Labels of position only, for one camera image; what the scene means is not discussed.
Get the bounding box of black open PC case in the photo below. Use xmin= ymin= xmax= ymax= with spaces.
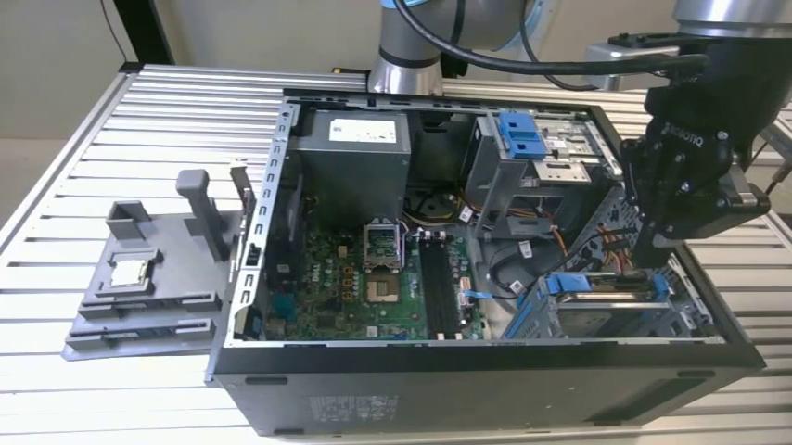
xmin=204 ymin=87 xmax=769 ymax=437

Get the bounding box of metal socket cover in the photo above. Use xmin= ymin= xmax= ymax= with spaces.
xmin=363 ymin=217 xmax=408 ymax=274

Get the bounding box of black background post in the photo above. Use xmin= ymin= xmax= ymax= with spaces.
xmin=114 ymin=0 xmax=178 ymax=66

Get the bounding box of CPU socket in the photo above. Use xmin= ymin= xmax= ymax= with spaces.
xmin=364 ymin=273 xmax=404 ymax=307

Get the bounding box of metal slat side table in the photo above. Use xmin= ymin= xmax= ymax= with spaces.
xmin=758 ymin=104 xmax=792 ymax=196

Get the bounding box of black RAM slot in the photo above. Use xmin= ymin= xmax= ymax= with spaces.
xmin=436 ymin=230 xmax=465 ymax=342
xmin=419 ymin=230 xmax=448 ymax=342

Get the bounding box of locking lever wire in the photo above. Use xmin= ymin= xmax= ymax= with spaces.
xmin=397 ymin=221 xmax=412 ymax=270

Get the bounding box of orange yellow power wire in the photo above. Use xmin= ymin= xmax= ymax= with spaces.
xmin=600 ymin=224 xmax=643 ymax=279

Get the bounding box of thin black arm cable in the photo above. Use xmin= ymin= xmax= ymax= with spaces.
xmin=524 ymin=0 xmax=603 ymax=93

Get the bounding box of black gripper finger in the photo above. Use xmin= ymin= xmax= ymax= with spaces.
xmin=620 ymin=137 xmax=683 ymax=270
xmin=666 ymin=161 xmax=774 ymax=241

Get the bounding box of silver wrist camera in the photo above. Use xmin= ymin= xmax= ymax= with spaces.
xmin=584 ymin=44 xmax=683 ymax=92

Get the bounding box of black case fan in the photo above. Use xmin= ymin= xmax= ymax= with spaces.
xmin=266 ymin=152 xmax=309 ymax=284

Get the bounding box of graphics card with metal bracket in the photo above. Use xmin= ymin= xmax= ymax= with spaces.
xmin=224 ymin=157 xmax=261 ymax=279

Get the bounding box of hard disk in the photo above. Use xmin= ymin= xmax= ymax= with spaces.
xmin=544 ymin=272 xmax=674 ymax=337

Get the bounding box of yellow black wire bundle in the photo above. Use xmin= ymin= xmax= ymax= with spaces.
xmin=400 ymin=192 xmax=481 ymax=228

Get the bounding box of grey power supply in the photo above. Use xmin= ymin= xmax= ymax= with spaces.
xmin=290 ymin=110 xmax=413 ymax=223

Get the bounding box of metal disk bay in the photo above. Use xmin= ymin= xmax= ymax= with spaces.
xmin=504 ymin=272 xmax=695 ymax=339

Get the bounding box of thin black wall cable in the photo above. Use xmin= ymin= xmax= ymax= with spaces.
xmin=101 ymin=0 xmax=135 ymax=64

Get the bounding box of blue drive latch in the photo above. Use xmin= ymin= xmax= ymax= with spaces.
xmin=497 ymin=112 xmax=549 ymax=159

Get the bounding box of metal drive cage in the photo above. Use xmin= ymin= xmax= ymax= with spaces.
xmin=464 ymin=110 xmax=624 ymax=233

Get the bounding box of green motherboard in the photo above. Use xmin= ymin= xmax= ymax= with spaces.
xmin=265 ymin=217 xmax=491 ymax=342

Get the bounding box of dark RAM stick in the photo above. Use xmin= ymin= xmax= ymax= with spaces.
xmin=105 ymin=300 xmax=188 ymax=316
xmin=98 ymin=327 xmax=178 ymax=340

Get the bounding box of grey parts rack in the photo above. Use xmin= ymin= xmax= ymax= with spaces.
xmin=59 ymin=169 xmax=250 ymax=362

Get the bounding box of silver CPU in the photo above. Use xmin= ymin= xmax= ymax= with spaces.
xmin=110 ymin=259 xmax=153 ymax=287

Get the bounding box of black wire white label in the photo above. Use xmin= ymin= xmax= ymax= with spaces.
xmin=488 ymin=275 xmax=533 ymax=310
xmin=485 ymin=239 xmax=540 ymax=279

